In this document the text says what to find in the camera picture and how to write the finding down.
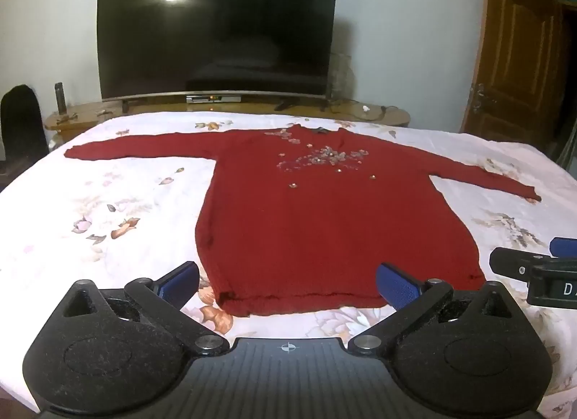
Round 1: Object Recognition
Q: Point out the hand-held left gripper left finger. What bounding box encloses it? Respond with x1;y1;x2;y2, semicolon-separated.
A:
61;262;230;355

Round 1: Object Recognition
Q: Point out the brass door handle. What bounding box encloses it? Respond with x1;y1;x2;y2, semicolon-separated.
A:
469;82;488;114

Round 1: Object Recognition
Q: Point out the silver set-top box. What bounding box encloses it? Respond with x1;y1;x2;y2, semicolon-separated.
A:
186;94;243;104

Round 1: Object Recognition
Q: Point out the black curved television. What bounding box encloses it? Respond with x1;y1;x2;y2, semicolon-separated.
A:
97;0;340;113

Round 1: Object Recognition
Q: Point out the dark chair back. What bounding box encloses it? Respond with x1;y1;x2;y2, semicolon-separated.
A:
0;84;49;163

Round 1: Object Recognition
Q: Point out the wooden television cabinet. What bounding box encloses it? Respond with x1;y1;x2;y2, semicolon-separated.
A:
44;96;412;142

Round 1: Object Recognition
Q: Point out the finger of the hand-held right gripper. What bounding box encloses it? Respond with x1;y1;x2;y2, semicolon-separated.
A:
489;246;560;287
549;237;577;259

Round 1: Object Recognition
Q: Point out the brown wooden door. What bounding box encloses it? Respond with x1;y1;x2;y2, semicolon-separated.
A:
463;0;565;150

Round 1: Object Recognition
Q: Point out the floral white bed sheet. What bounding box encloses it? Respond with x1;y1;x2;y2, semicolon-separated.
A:
0;111;577;419

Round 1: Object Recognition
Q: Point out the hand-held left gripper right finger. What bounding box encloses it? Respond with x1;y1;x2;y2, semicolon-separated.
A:
348;262;517;354

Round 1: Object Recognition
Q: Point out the red embellished sweater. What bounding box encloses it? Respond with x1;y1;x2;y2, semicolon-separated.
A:
63;123;543;317

